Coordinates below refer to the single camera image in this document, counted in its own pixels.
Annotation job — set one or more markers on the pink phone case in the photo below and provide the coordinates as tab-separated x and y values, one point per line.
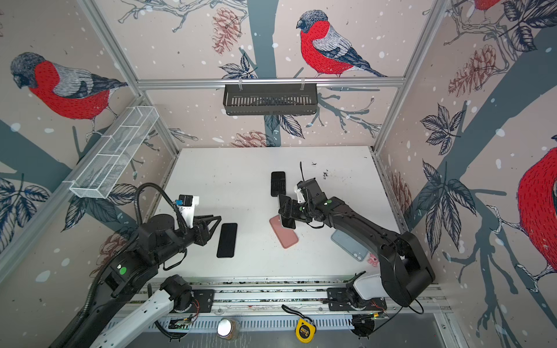
286	237

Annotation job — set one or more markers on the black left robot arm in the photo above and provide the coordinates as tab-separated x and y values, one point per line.
157	241

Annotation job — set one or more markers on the black phone upright left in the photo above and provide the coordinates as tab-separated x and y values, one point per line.
227	240

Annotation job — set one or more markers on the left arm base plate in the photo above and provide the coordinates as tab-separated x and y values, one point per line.
195	301

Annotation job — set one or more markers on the black phone horizontal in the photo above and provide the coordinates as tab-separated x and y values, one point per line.
288	223

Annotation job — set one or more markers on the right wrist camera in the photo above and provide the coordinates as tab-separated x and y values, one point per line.
300	192

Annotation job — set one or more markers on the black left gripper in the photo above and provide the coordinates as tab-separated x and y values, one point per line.
206	237

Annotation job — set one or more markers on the white wire basket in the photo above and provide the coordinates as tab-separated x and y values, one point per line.
102	173

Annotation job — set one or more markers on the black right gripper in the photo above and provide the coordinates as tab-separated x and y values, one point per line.
292	209

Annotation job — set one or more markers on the black wire basket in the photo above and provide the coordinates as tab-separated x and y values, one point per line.
270	99

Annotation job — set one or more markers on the yellow tape measure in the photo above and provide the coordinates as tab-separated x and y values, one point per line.
305	329

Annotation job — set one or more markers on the black phone diagonal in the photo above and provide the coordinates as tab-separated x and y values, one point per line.
278	183

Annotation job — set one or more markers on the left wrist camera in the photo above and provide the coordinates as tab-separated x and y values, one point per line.
186	206

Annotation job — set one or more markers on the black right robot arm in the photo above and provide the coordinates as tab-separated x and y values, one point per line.
405	271

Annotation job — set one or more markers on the pink toy figure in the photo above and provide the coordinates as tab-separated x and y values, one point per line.
373	260

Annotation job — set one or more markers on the light blue phone case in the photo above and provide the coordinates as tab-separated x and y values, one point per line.
356	250

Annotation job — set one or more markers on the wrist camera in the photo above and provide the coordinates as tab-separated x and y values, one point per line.
300	192
186	206

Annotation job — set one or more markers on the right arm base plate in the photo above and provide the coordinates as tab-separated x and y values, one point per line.
345	299

